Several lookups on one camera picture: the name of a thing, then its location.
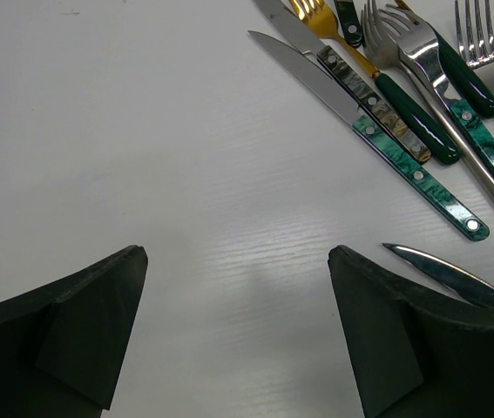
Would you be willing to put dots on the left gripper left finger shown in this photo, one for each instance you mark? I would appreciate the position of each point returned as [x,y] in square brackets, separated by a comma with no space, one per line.
[62,345]

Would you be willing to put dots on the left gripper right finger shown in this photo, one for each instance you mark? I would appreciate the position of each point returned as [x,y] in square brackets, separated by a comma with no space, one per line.
[414,352]

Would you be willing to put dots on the pink handled knife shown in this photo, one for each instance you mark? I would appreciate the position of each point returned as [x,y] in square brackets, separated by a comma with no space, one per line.
[467,285]

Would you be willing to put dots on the silver fork pink handle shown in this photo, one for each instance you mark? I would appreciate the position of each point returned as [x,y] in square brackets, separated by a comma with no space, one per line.
[475,39]

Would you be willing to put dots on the all silver fork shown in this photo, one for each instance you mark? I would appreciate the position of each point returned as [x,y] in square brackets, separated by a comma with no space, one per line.
[388,56]

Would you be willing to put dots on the green marbled handle knife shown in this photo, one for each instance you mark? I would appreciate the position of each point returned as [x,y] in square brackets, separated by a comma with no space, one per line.
[374,135]

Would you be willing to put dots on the gold utensil green handle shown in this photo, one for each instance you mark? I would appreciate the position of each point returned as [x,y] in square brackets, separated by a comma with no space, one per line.
[465,81]

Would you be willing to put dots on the silver fork black handle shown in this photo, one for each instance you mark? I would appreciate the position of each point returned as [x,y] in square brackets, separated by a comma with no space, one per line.
[349,22]

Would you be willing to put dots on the gold fork green handle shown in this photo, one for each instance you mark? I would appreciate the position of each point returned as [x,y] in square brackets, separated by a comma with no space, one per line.
[411,126]

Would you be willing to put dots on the grey marbled handle knife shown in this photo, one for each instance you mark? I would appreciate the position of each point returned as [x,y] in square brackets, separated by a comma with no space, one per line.
[301,38]

